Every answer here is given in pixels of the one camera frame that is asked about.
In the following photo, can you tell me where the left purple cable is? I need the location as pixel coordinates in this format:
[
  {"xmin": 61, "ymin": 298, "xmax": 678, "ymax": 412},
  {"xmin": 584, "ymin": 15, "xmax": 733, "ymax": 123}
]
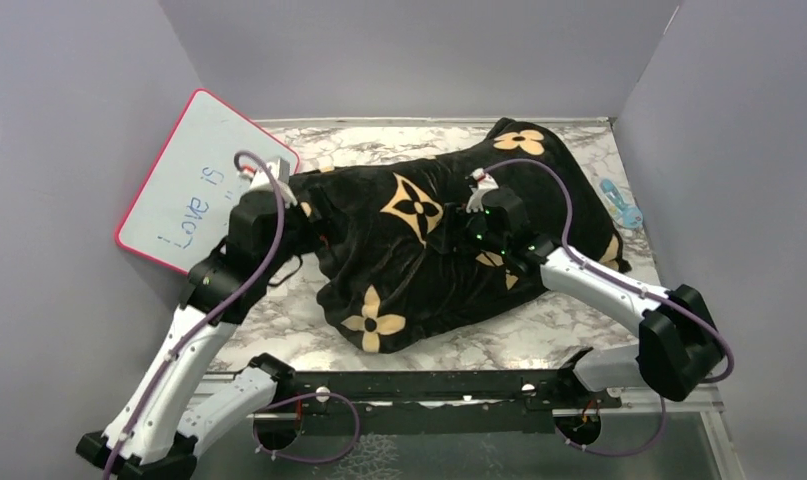
[{"xmin": 101, "ymin": 150, "xmax": 361, "ymax": 480}]

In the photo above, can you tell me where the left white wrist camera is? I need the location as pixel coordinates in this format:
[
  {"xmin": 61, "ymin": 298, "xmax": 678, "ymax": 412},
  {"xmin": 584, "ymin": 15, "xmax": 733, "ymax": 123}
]
[{"xmin": 238, "ymin": 157, "xmax": 298, "ymax": 207}]

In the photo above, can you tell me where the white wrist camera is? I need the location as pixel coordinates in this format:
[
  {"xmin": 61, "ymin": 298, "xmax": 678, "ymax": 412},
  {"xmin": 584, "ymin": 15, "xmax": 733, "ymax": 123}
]
[
  {"xmin": 465, "ymin": 168, "xmax": 499, "ymax": 213},
  {"xmin": 238, "ymin": 157, "xmax": 298, "ymax": 207}
]

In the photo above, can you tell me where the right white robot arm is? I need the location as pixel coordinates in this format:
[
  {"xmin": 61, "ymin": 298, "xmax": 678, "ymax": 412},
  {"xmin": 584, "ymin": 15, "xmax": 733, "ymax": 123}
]
[{"xmin": 428, "ymin": 188, "xmax": 733, "ymax": 407}]

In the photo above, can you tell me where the aluminium frame rail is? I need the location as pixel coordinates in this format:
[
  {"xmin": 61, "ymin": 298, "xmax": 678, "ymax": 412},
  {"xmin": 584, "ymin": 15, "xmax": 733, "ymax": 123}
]
[{"xmin": 614, "ymin": 384, "xmax": 749, "ymax": 480}]

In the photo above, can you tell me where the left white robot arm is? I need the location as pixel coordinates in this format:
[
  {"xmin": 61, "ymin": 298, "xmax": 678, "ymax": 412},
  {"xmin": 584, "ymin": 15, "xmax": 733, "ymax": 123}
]
[{"xmin": 75, "ymin": 182, "xmax": 319, "ymax": 479}]

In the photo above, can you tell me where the pink framed whiteboard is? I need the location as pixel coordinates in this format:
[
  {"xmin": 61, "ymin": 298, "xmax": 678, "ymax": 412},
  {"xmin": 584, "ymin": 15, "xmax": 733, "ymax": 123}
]
[{"xmin": 115, "ymin": 89, "xmax": 300, "ymax": 273}]

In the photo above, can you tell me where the purple cable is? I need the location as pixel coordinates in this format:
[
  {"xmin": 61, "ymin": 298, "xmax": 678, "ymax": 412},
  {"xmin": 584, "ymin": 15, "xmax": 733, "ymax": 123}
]
[
  {"xmin": 472, "ymin": 157, "xmax": 736, "ymax": 458},
  {"xmin": 101, "ymin": 150, "xmax": 361, "ymax": 480}
]

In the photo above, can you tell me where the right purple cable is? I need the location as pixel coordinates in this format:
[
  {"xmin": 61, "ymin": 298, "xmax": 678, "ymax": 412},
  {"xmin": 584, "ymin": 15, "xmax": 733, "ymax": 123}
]
[{"xmin": 472, "ymin": 157, "xmax": 736, "ymax": 458}]

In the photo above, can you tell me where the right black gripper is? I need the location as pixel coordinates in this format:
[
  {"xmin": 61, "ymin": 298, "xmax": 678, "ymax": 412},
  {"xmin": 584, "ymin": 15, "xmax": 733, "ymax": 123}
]
[{"xmin": 426, "ymin": 208, "xmax": 506, "ymax": 260}]

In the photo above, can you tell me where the blue packaged small item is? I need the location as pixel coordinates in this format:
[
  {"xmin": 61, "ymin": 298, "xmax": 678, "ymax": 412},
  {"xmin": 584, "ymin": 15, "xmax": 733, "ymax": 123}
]
[{"xmin": 599, "ymin": 178, "xmax": 644, "ymax": 230}]

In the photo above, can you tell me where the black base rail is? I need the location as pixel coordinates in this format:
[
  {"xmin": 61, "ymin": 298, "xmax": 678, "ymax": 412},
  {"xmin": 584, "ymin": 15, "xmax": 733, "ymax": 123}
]
[{"xmin": 252, "ymin": 370, "xmax": 621, "ymax": 436}]

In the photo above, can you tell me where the black floral pillowcase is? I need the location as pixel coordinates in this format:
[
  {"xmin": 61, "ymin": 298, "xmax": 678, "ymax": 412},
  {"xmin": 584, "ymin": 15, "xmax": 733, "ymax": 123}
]
[{"xmin": 286, "ymin": 117, "xmax": 633, "ymax": 354}]

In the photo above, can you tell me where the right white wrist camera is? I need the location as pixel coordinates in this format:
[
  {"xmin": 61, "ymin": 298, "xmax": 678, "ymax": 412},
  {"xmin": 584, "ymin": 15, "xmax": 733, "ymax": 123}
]
[{"xmin": 465, "ymin": 168, "xmax": 499, "ymax": 213}]

